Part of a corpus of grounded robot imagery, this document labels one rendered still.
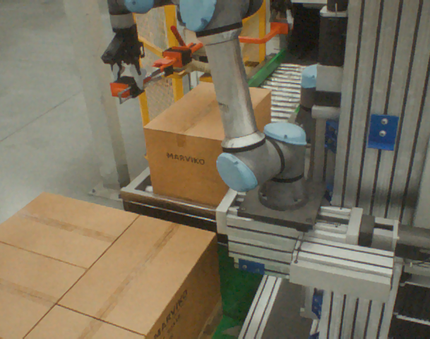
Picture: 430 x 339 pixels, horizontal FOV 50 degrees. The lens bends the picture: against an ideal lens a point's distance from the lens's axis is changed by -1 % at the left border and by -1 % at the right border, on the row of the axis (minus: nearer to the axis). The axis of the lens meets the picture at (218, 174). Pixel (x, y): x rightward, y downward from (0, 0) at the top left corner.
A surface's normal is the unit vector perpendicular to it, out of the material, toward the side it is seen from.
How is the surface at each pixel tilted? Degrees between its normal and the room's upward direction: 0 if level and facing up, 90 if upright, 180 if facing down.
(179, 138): 90
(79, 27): 90
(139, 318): 0
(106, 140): 90
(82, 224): 0
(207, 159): 90
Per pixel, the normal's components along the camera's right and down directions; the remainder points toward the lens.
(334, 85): -0.35, 0.51
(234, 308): -0.05, -0.85
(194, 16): -0.80, 0.24
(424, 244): -0.29, -0.24
